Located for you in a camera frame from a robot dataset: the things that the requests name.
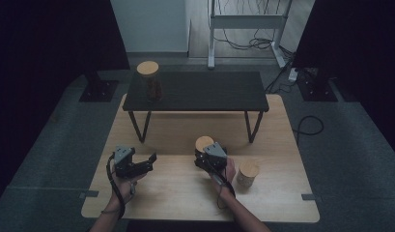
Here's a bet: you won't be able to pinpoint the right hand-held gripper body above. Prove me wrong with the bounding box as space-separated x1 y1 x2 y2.
194 141 229 174

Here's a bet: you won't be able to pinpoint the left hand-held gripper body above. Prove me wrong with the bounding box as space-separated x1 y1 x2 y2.
113 144 155 179

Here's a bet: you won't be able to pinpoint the short glass jar red contents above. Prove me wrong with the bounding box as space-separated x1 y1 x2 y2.
194 134 216 155

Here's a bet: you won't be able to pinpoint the glass jar pale contents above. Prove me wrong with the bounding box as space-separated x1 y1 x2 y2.
235 159 261 189

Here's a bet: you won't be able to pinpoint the black shelf with metal legs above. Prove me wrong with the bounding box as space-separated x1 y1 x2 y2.
122 71 270 145

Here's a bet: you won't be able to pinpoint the tall glass jar wooden lid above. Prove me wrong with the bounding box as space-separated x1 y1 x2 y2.
135 60 164 102

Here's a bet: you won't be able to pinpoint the person's right hand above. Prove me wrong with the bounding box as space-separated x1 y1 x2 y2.
210 156 238 195

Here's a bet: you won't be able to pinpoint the person's left hand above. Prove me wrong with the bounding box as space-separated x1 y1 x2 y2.
108 167 149 208

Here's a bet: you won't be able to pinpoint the black stand base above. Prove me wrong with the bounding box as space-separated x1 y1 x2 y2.
78 72 120 103
296 67 340 103

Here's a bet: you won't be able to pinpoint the left hand-held gripper black cable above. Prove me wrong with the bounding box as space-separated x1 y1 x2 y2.
99 153 137 220

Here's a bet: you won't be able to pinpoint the black power strip cable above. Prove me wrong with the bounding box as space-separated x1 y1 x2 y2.
264 56 296 95

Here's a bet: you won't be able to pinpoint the looped black cable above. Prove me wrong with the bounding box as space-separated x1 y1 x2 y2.
292 115 325 145

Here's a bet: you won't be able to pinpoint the black cable bundle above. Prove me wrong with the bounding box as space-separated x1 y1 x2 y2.
213 28 296 62

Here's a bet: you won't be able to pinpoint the white desk frame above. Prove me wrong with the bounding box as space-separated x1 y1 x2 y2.
207 0 295 71

